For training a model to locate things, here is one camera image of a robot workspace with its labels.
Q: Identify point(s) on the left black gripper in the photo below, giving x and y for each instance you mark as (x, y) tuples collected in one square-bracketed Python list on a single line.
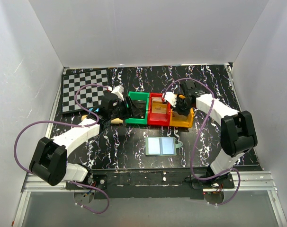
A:
[(128, 107)]

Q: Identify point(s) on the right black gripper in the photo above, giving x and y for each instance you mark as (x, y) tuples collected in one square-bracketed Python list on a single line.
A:
[(179, 107)]

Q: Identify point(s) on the green plastic bin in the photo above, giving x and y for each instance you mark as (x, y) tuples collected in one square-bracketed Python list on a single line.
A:
[(139, 96)]

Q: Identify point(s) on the yellow plastic bin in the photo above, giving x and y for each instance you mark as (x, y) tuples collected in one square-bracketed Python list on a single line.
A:
[(177, 120)]

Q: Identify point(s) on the red plastic bin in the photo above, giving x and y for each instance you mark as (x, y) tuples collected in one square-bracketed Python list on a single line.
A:
[(158, 119)]

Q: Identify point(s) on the green card holder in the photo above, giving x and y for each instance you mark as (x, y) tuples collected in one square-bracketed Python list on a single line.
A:
[(161, 146)]

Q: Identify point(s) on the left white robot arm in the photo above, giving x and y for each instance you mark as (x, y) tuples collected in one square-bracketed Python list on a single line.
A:
[(50, 159)]

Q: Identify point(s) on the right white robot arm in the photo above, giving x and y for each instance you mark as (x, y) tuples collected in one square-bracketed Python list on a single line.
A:
[(237, 131)]

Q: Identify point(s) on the black card in green bin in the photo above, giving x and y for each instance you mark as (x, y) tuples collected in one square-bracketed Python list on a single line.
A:
[(141, 105)]

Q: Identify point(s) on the orange card in red bin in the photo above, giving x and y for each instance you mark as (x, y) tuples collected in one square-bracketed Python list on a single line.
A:
[(157, 106)]

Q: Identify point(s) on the cream plastic crayon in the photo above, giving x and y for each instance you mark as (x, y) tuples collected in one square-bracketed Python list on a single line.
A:
[(114, 121)]

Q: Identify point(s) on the blue plastic crayon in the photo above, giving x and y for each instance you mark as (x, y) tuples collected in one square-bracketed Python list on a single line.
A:
[(94, 110)]

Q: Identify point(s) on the checkered chessboard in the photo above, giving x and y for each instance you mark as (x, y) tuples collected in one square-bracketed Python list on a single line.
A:
[(77, 86)]

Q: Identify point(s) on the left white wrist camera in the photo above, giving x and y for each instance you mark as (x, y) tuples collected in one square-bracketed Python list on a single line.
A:
[(118, 90)]

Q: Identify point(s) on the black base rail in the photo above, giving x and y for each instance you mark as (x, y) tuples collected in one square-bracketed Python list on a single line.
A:
[(153, 183)]

